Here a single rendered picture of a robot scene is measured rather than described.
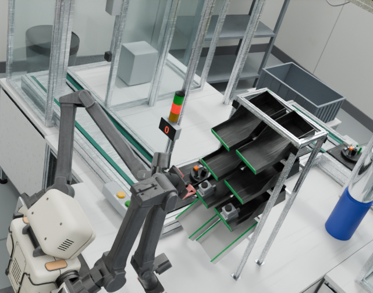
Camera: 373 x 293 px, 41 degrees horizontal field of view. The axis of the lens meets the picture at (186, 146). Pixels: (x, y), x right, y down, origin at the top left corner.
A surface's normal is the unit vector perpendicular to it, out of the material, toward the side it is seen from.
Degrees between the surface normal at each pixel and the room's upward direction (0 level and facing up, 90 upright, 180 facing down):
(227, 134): 25
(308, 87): 90
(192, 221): 45
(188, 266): 0
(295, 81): 90
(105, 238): 0
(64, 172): 33
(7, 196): 0
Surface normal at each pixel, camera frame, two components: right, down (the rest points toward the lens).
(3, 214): 0.24, -0.78
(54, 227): -0.44, -0.40
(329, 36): -0.81, 0.17
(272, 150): -0.14, -0.65
